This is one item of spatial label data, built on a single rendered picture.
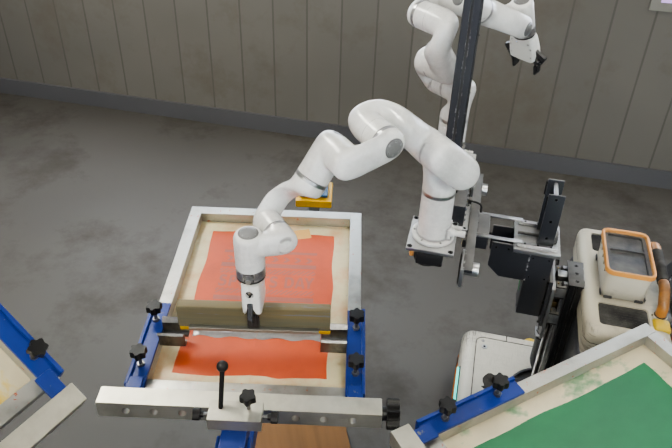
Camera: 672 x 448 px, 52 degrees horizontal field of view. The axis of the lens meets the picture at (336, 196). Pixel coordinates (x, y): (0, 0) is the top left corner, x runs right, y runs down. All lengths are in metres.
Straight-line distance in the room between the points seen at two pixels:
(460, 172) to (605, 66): 2.64
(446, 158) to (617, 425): 0.79
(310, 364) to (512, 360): 1.22
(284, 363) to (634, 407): 0.92
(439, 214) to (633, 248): 0.73
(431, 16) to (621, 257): 0.97
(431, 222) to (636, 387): 0.69
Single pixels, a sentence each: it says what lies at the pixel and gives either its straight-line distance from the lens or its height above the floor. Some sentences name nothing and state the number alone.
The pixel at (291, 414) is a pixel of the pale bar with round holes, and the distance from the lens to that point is 1.73.
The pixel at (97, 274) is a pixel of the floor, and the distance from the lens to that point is 3.77.
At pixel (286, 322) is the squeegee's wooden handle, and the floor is 1.07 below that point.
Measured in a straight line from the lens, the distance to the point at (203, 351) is 1.97.
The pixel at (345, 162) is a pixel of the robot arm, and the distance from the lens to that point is 1.58.
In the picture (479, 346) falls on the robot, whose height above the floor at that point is 0.28.
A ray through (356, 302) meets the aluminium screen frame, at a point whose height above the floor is 0.99.
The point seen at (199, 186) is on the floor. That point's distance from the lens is 4.29.
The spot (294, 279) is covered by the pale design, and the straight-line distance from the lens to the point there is 2.16.
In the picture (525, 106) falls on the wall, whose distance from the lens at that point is 4.44.
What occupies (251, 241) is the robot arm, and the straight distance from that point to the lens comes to 1.67.
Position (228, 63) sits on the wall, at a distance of 4.71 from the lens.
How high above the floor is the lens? 2.40
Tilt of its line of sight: 35 degrees down
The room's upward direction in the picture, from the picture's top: 2 degrees clockwise
